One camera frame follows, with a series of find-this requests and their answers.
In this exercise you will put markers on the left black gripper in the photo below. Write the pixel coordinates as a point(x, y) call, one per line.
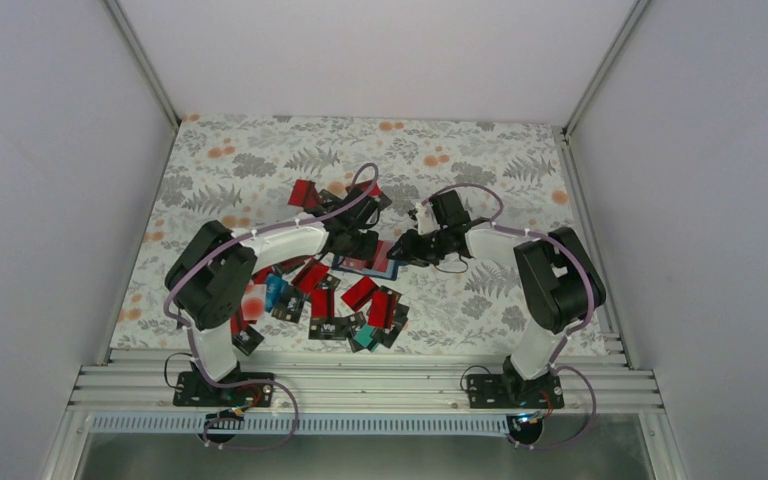
point(367, 250)

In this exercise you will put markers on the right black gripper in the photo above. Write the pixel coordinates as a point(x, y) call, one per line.
point(410, 249)

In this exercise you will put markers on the blue card holder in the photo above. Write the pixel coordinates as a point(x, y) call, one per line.
point(362, 267)

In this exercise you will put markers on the red card cluster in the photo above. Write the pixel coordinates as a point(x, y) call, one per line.
point(310, 276)
point(382, 309)

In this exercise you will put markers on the teal card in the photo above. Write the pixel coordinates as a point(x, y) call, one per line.
point(364, 339)

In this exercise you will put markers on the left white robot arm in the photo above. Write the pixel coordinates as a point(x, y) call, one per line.
point(207, 282)

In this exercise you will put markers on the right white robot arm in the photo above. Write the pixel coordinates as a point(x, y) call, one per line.
point(561, 286)

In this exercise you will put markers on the blue card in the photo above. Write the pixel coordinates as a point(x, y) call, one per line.
point(275, 285)

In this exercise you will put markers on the black VIP card front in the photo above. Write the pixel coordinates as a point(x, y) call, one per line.
point(326, 329)

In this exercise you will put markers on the white red spot card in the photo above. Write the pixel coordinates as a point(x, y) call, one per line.
point(253, 303)

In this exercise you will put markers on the black card near base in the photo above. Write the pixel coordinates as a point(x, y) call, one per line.
point(247, 340)

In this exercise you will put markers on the floral table mat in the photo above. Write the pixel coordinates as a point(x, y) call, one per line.
point(240, 170)

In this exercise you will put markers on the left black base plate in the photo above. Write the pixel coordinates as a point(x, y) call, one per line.
point(191, 390)

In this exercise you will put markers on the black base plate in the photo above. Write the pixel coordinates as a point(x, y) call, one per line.
point(497, 391)
point(191, 390)

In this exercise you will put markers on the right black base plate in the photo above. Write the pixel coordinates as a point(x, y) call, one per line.
point(497, 391)

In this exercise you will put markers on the aluminium rail frame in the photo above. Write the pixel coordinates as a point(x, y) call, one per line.
point(386, 383)

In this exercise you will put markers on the grey perforated cable duct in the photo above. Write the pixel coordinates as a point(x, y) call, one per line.
point(490, 425)

